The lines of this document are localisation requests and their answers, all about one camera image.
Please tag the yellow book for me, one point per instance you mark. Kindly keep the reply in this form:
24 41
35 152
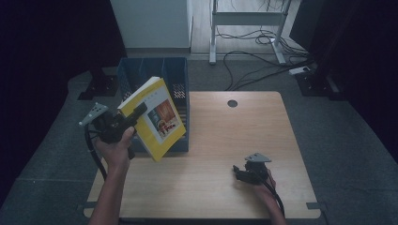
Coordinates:
159 125

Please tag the person's left hand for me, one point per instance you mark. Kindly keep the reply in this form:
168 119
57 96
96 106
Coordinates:
117 153

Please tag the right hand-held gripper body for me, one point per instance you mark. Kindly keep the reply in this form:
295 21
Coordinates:
256 170

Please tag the white metal desk frame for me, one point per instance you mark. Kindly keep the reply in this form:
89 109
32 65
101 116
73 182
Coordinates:
247 18

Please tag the white cabinet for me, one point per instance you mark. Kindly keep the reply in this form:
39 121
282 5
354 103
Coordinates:
153 25

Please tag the white power strip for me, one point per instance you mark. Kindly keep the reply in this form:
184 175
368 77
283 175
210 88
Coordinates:
299 70

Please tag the person's right hand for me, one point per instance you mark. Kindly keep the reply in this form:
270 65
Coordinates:
266 192

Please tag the black stand base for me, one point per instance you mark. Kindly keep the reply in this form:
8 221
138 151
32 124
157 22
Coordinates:
316 84
101 87

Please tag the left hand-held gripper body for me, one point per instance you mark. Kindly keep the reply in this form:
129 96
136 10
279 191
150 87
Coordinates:
109 128

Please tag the blue plastic file rack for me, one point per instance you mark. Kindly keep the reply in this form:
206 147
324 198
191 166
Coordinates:
180 75

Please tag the dark round table grommet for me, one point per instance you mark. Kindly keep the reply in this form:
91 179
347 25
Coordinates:
232 103

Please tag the dark curtain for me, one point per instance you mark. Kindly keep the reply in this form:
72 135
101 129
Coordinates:
363 62
37 62

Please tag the grey tape strip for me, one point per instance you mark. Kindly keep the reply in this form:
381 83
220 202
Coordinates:
86 206
316 206

